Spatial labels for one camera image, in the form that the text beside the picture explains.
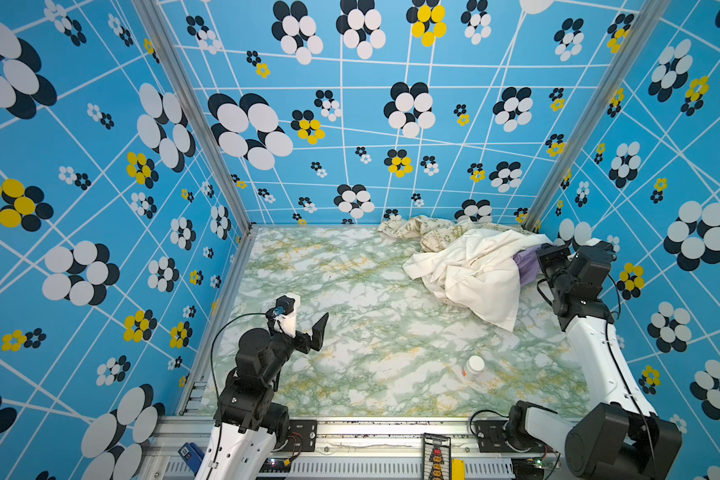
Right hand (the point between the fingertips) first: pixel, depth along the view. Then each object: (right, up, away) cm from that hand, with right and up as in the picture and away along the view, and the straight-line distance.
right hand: (544, 242), depth 77 cm
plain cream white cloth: (-14, -8, +9) cm, 19 cm away
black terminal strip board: (-30, -51, -8) cm, 60 cm away
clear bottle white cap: (-18, -33, 0) cm, 38 cm away
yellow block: (-25, -53, -8) cm, 60 cm away
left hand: (-60, -16, -5) cm, 63 cm away
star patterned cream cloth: (-24, +4, +26) cm, 35 cm away
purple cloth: (-2, -6, +5) cm, 8 cm away
